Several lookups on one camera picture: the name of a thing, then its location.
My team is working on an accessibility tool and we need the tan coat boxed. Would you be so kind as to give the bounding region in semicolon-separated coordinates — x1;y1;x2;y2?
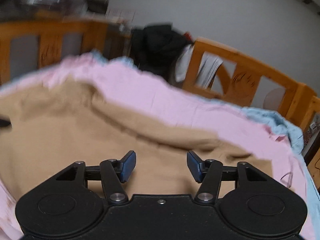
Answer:
1;81;272;199

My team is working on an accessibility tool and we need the pink bed sheet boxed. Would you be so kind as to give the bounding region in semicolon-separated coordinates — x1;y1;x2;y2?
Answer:
1;53;307;239

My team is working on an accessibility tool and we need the light blue blanket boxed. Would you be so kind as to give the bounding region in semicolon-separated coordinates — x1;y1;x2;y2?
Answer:
78;58;319;239

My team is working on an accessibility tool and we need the white quilted cloth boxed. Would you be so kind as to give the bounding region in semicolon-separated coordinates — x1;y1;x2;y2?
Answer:
175;44;223;88

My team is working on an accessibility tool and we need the black jacket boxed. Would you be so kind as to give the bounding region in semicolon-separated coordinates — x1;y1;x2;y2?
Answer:
130;23;194;81

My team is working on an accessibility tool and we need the dark bag on shelf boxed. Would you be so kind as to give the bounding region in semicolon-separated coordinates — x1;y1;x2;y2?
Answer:
87;0;109;15

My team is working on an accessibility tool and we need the wooden bed rail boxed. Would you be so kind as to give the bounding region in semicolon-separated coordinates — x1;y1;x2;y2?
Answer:
182;37;319;131

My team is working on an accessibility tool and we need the wooden bed headboard frame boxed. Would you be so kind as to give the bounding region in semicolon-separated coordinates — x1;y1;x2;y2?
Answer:
1;19;131;85

